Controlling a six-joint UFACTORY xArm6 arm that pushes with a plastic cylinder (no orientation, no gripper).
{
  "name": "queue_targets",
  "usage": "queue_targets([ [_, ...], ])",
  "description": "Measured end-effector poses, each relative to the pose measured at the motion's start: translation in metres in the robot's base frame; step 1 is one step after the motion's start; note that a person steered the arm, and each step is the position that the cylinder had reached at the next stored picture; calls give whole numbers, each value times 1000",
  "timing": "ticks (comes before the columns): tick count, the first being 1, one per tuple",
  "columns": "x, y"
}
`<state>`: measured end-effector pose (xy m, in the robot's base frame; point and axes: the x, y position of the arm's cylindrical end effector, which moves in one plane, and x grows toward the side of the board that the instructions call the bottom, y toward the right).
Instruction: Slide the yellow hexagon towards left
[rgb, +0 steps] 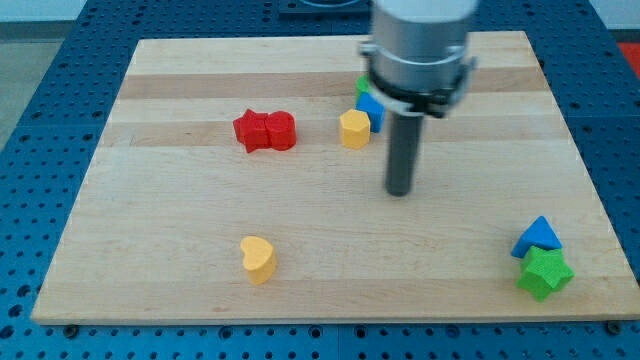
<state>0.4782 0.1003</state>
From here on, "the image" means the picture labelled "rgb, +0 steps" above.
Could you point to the red star block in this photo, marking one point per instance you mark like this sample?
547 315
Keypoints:
250 130

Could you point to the blue triangle block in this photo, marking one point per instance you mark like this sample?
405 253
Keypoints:
539 234

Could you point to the green block behind arm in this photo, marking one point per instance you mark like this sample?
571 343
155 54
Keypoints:
361 86

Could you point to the green star block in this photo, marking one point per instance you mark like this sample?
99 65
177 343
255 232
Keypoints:
543 272

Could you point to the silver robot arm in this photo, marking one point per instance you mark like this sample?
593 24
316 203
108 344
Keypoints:
417 66

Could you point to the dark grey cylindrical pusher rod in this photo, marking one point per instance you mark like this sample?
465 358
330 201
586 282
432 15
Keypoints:
404 140

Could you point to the yellow heart block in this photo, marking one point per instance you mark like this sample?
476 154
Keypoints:
259 259

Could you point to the wooden board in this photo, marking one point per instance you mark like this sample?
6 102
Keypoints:
154 235

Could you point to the blue cube block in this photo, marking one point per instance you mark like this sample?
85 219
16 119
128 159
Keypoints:
375 111

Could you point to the red cylinder block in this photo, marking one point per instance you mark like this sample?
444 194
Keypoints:
281 129

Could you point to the yellow hexagon block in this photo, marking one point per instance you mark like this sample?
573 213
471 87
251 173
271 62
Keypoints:
355 129

